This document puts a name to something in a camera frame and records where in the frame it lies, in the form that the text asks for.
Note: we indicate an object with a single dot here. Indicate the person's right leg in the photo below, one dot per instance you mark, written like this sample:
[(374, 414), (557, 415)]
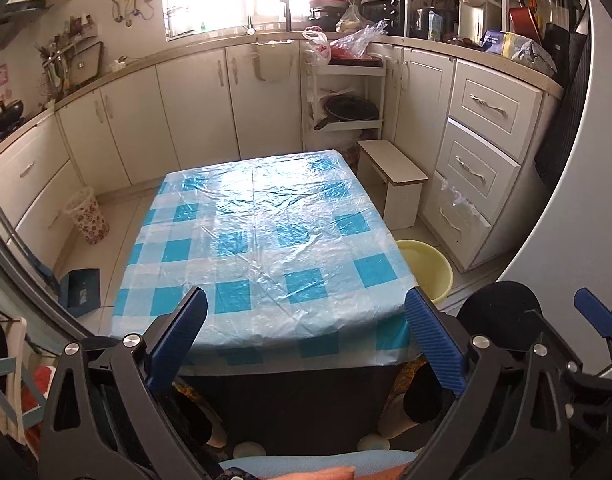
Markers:
[(416, 400)]

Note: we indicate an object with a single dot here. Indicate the black faucet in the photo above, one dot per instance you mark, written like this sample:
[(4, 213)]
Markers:
[(286, 12)]

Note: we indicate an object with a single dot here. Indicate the white and teal rack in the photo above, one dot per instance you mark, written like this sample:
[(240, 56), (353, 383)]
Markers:
[(1, 375)]

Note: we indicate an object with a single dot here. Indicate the black cooking pot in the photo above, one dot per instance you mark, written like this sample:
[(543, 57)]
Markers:
[(8, 117)]

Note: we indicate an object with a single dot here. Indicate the white electric appliance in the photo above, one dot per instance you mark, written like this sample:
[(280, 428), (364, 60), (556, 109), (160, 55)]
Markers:
[(473, 15)]

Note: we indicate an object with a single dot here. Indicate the red pan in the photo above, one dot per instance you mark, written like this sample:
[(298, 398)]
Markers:
[(523, 20)]

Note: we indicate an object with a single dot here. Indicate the white two-door cabinet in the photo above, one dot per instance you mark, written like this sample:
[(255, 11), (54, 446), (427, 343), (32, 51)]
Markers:
[(426, 95)]

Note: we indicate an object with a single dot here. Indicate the white three-drawer cabinet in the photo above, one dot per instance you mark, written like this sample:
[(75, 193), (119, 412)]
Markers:
[(481, 160)]

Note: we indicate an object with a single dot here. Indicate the yellowish plastic bag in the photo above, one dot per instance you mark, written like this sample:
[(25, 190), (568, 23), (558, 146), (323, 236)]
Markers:
[(353, 20)]

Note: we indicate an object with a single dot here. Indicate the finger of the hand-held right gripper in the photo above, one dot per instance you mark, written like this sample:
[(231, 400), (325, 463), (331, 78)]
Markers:
[(593, 310)]

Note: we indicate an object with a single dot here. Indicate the black toaster oven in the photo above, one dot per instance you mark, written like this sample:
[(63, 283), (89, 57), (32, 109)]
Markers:
[(381, 10)]

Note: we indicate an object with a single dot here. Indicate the small clear plastic bag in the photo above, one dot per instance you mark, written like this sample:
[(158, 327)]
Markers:
[(461, 200)]

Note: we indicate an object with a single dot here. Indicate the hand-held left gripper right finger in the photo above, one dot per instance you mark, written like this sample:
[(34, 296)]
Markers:
[(436, 345)]

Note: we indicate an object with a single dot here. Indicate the white plastic bag red print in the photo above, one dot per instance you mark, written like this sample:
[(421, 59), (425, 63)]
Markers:
[(318, 47)]

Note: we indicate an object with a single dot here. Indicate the person's left leg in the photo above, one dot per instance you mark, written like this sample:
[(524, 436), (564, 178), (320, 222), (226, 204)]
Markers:
[(196, 420)]

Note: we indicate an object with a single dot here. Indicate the clear plastic bag red contents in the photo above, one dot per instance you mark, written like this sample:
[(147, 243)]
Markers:
[(356, 40)]

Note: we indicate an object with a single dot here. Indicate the white base cabinet with doors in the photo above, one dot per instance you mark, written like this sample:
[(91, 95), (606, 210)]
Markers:
[(196, 105)]

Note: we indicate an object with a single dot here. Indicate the white two-drawer cabinet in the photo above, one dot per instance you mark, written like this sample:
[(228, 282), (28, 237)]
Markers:
[(26, 170)]

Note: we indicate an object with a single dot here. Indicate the range hood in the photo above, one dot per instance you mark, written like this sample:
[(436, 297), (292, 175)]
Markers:
[(11, 20)]

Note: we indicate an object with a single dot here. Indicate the floral wastebasket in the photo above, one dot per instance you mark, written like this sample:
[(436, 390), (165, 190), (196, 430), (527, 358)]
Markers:
[(88, 220)]

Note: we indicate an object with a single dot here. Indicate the white refrigerator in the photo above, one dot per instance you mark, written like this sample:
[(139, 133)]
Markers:
[(601, 185)]

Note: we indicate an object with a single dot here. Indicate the black electric kettle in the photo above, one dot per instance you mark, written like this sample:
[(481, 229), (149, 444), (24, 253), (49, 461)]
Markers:
[(561, 2)]

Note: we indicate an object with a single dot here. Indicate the black pan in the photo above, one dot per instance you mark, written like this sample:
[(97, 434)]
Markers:
[(351, 109)]

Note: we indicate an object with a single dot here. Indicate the red cloth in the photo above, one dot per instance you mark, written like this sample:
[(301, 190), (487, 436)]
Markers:
[(36, 385)]

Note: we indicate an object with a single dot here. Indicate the dark framed board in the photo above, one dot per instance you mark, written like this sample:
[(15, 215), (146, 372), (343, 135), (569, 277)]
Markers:
[(83, 62)]

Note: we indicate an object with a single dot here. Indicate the person's leg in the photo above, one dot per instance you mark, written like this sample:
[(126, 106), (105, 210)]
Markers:
[(196, 420), (416, 400)]

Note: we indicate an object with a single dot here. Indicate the small wooden stool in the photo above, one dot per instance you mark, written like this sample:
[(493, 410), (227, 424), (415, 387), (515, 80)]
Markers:
[(391, 160)]

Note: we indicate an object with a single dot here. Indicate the blue and yellow food bag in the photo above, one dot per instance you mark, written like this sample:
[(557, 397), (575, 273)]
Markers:
[(511, 45)]

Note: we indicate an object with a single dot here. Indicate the blue dustpan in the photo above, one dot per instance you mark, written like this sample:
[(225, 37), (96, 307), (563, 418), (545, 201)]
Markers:
[(81, 290)]

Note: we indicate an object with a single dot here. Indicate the silver faucet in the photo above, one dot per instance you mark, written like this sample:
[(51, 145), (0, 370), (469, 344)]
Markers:
[(249, 22)]

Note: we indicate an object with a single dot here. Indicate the black mesh bag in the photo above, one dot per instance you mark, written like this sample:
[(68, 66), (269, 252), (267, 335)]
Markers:
[(566, 110)]

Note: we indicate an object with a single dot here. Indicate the yellow plastic basin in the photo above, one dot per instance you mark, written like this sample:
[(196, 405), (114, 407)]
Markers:
[(431, 270)]

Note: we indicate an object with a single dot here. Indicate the blue checked plastic tablecloth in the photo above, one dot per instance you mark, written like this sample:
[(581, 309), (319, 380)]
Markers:
[(266, 240)]

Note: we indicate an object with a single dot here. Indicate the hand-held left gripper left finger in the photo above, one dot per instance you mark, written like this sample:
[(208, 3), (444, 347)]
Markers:
[(178, 340)]

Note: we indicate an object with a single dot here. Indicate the person's light blue garment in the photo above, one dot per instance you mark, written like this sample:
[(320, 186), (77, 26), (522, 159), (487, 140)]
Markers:
[(286, 465)]

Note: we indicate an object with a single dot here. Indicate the white corner rack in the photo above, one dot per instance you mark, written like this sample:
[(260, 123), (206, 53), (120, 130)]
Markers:
[(346, 71)]

